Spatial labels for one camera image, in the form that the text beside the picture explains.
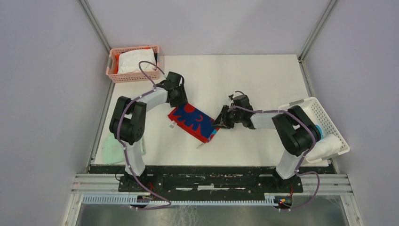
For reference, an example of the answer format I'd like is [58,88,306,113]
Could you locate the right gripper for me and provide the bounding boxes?
[211,105,243,129]

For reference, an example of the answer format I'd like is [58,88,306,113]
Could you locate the red and blue towel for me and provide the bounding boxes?
[168,103,219,144]

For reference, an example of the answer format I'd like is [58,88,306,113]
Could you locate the white towel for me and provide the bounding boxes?
[117,48,156,74]
[305,134,342,163]

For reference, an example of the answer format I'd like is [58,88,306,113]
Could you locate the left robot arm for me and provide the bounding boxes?
[109,72,188,192]

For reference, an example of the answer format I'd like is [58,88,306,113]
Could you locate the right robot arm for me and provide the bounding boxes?
[212,93,321,192]

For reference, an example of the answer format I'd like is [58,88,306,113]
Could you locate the pink plastic basket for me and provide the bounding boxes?
[105,45,160,83]

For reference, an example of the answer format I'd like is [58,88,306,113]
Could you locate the white towel in basket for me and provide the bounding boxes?
[117,48,156,74]

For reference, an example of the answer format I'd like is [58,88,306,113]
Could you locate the white plastic basket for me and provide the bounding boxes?
[279,97,350,166]

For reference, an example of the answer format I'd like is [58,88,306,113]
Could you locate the mint green towel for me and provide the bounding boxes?
[102,133,146,165]

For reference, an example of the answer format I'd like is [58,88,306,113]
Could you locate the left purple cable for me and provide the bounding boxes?
[116,61,172,210]

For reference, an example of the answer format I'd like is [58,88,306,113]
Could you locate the purple cable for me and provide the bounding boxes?
[116,61,172,210]
[229,91,321,212]

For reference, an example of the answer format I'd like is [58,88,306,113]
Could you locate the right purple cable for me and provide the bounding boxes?
[229,91,321,212]

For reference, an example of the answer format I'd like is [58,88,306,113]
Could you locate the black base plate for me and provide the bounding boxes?
[118,165,303,201]

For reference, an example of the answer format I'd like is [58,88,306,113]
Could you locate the aluminium frame rails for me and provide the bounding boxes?
[61,174,364,226]

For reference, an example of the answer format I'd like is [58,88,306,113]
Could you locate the white slotted cable duct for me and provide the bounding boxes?
[82,194,278,207]

